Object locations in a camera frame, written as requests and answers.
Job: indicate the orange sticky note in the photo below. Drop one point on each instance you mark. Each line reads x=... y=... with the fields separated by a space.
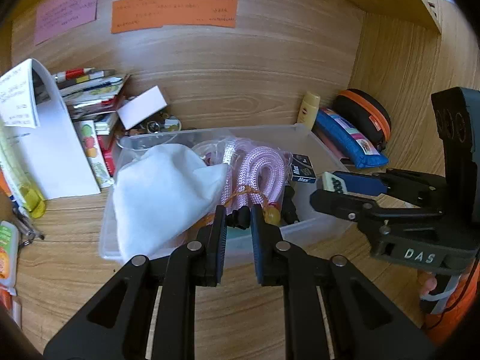
x=174 y=13

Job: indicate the clear glass bowl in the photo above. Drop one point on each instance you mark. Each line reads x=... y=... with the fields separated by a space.
x=150 y=138

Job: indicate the metal binder clips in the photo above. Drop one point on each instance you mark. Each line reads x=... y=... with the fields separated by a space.
x=28 y=228

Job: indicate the black binder clip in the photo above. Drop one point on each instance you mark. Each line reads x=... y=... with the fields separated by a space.
x=238 y=218

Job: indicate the clear plastic storage box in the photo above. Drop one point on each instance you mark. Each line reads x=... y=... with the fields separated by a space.
x=240 y=247

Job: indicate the pink sticky note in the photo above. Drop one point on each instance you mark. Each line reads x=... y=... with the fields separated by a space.
x=67 y=9

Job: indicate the stack of books and boxes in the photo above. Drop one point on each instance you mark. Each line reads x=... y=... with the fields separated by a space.
x=93 y=93

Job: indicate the orange fruit packet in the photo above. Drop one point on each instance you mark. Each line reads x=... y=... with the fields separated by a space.
x=7 y=255

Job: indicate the pale yellow tube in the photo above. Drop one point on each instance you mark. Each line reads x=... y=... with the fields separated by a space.
x=309 y=110

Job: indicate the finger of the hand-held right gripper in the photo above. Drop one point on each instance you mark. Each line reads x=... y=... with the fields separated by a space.
x=363 y=183
x=337 y=204

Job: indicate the white folded paper booklet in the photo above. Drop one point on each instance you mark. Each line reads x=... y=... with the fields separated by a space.
x=60 y=150

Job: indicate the black case with orange zip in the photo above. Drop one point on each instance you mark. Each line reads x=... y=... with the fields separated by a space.
x=365 y=110

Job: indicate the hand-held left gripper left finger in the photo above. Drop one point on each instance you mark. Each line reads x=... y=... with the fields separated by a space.
x=221 y=243

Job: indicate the white eraser with green print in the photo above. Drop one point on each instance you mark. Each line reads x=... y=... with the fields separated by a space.
x=330 y=183

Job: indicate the orange carton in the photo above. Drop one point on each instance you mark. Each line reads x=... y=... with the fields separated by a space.
x=5 y=185

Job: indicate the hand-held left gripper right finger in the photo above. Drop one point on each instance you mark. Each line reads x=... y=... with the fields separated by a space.
x=257 y=243

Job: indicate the person's right forearm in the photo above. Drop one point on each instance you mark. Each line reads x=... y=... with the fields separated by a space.
x=459 y=318

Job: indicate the blue pencil case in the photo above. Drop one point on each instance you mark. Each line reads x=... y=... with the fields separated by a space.
x=348 y=138

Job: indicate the wooden desktop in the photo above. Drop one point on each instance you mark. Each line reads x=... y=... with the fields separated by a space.
x=71 y=273

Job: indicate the person's right hand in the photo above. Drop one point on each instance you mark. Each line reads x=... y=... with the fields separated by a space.
x=426 y=283

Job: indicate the white card box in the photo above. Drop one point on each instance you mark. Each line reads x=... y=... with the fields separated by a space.
x=142 y=107

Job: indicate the small black staple box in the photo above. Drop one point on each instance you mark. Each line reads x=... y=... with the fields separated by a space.
x=303 y=168

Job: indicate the white cloth bag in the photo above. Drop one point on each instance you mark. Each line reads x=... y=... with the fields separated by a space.
x=165 y=195

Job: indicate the yellow spray bottle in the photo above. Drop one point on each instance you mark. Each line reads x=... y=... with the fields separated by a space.
x=26 y=191

